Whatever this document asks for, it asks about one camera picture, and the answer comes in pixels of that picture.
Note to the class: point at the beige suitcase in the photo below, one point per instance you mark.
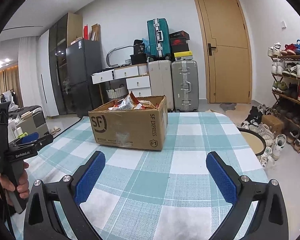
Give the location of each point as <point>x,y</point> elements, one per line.
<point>161,85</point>

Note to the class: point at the white wall switch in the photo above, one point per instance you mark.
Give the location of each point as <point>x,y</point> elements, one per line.
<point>283,24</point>

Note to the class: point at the round beige stool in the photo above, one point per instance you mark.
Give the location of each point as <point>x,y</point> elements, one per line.
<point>251,142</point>

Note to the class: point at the chrome curved rack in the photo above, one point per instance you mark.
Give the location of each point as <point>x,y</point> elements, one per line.
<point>115,51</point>

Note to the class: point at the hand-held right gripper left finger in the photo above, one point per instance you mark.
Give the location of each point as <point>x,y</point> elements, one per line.
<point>90,177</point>

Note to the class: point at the orange snack packet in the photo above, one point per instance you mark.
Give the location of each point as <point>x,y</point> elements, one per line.
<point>128,102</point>

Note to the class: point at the tall cardboard box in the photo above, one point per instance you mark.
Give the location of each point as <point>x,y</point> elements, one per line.
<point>95,32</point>

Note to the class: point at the wooden door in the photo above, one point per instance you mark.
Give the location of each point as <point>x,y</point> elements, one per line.
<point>225,55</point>

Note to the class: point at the blue plastic bag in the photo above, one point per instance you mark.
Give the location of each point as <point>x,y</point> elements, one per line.
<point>146,45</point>

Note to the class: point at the dark grey fridge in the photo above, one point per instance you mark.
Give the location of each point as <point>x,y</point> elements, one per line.
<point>82,75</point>

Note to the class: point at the grey sofa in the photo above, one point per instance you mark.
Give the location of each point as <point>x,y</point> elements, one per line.
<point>32,120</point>

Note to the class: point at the wooden shoe rack with shoes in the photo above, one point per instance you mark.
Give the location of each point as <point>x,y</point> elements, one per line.
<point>297,90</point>

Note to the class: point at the black bag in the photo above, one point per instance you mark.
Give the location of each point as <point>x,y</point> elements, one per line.
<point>138,53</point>

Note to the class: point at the red black shoe box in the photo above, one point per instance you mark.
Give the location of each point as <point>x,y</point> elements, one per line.
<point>179,42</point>

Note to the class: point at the teal suitcase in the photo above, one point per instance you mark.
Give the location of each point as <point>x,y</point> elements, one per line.
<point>158,38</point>

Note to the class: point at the silver suitcase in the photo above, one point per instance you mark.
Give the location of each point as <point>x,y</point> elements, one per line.
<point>185,85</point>

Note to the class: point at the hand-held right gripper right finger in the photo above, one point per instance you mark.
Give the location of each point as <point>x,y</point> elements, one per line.
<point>221,180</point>

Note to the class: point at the small cardboard box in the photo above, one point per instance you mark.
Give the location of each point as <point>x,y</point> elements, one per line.
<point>272,125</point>

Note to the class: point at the pile of loose shoes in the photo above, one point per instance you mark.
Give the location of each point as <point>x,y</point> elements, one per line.
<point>270,150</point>

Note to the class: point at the dark glass cabinet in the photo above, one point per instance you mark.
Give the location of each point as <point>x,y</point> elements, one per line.
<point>60,62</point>

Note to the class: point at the white wardrobe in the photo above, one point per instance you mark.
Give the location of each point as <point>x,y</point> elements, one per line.
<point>40,75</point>

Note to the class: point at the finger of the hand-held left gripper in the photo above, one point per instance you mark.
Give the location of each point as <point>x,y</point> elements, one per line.
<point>30,137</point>
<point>40,143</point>

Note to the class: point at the pile of mixed packets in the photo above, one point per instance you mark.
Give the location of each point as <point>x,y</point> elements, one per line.
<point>147,105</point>

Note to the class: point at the brown cardboard box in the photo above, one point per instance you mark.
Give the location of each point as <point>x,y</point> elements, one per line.
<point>120,130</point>

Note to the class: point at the woven laundry basket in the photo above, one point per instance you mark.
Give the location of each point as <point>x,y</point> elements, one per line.
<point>116,92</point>

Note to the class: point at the person's left hand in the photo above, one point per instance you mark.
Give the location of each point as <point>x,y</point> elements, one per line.
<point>22,182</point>

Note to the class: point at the pair of beige slippers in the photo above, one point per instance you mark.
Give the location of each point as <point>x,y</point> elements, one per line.
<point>55,130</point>

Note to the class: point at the green mug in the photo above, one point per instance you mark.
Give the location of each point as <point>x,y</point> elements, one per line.
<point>22,135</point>

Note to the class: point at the white desk with drawers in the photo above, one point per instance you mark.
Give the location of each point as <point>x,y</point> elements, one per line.
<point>130,75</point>

